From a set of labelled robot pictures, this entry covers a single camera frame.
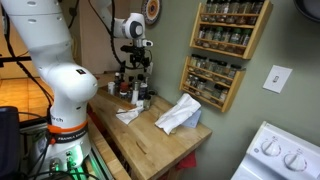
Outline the white light switch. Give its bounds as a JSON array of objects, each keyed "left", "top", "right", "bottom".
[{"left": 263, "top": 65, "right": 292, "bottom": 94}]

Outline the wooden spice tray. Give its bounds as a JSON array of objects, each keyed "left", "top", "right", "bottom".
[{"left": 97, "top": 87, "right": 135, "bottom": 109}]

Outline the tall steel pepper grinder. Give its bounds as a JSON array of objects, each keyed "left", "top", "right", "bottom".
[{"left": 131, "top": 81, "right": 140, "bottom": 105}]

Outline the white stove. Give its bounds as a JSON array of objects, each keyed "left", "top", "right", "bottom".
[{"left": 231, "top": 121, "right": 320, "bottom": 180}]

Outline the wooden spice rack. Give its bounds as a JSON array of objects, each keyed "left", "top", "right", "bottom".
[
  {"left": 190, "top": 0, "right": 273, "bottom": 60},
  {"left": 179, "top": 56, "right": 245, "bottom": 112}
]

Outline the lower wooden spice rack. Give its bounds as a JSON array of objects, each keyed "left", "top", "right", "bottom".
[{"left": 179, "top": 56, "right": 245, "bottom": 112}]

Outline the black lid glass jar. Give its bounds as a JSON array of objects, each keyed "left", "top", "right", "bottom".
[{"left": 143, "top": 95, "right": 151, "bottom": 110}]

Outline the upper wooden spice rack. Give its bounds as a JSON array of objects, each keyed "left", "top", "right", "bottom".
[{"left": 190, "top": 0, "right": 273, "bottom": 60}]

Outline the large crumpled white paper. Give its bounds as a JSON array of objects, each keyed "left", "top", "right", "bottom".
[{"left": 155, "top": 93, "right": 201, "bottom": 135}]

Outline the small crumpled white napkin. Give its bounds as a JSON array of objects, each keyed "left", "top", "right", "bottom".
[{"left": 116, "top": 106, "right": 144, "bottom": 125}]

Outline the white spice container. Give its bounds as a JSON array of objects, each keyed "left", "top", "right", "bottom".
[{"left": 107, "top": 82, "right": 115, "bottom": 95}]

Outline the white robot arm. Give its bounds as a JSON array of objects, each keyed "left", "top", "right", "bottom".
[{"left": 1, "top": 0, "right": 98, "bottom": 175}]

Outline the red lid spice jar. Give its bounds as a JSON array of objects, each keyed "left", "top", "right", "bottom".
[{"left": 120, "top": 82, "right": 129, "bottom": 99}]

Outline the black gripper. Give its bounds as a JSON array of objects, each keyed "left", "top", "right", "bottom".
[{"left": 120, "top": 45, "right": 150, "bottom": 69}]

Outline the decorative wall plate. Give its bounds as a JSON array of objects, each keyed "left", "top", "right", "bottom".
[{"left": 141, "top": 0, "right": 162, "bottom": 25}]

